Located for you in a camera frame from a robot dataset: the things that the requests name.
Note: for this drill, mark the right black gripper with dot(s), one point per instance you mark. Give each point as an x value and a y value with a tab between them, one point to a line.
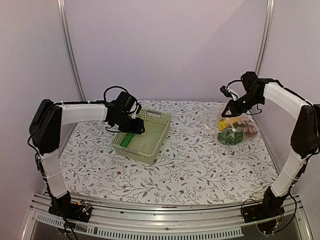
227	108

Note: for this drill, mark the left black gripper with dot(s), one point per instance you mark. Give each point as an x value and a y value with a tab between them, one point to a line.
137	128

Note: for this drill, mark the yellow lemon toy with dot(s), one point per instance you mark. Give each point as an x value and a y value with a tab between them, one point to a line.
222	125

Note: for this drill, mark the clear zip top bag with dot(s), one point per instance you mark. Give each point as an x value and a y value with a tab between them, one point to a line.
210	124

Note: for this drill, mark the bok choy toy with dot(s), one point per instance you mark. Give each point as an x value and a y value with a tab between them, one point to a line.
229	137

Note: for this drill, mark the green cucumber toy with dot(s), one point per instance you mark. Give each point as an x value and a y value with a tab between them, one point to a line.
127	140

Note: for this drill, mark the brown potato toy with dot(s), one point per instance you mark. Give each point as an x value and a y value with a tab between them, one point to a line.
250	130

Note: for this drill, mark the beige perforated plastic basket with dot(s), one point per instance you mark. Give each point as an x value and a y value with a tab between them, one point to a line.
145	147

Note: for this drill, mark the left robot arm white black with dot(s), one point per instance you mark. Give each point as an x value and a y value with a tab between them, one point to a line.
45	130

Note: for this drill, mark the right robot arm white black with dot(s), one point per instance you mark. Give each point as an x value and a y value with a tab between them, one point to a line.
305	136

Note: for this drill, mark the floral tablecloth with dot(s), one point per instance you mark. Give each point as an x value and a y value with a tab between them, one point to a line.
191	168

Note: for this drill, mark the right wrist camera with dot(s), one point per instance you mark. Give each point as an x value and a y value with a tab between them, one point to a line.
229	93

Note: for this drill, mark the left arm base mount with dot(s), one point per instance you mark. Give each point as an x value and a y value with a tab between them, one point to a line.
79	211

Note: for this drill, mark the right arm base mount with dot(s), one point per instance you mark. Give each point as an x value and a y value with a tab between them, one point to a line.
267	219

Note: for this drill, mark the aluminium front rail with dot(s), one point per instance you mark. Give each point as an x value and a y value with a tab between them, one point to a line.
120	220

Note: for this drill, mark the right aluminium frame post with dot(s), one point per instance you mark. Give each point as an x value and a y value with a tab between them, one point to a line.
270	6

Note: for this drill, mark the aluminium frame post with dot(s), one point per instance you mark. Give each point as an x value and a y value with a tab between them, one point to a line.
61	7
270	6

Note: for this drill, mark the left aluminium frame post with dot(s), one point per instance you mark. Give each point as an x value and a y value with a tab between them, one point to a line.
61	7

